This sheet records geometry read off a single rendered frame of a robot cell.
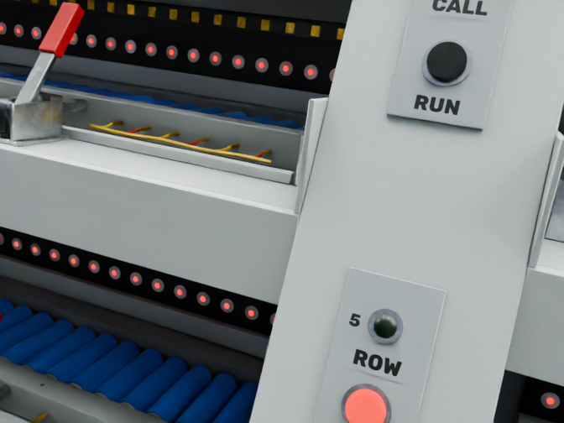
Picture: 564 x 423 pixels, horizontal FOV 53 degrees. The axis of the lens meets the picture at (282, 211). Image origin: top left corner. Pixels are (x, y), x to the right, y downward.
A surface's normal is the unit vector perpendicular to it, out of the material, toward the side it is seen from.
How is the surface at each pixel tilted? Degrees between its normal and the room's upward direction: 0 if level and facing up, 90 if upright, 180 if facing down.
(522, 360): 110
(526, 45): 90
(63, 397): 20
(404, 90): 90
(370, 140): 90
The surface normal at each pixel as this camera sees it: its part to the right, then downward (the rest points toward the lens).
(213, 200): -0.36, 0.21
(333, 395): -0.29, -0.12
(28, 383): 0.12, -0.95
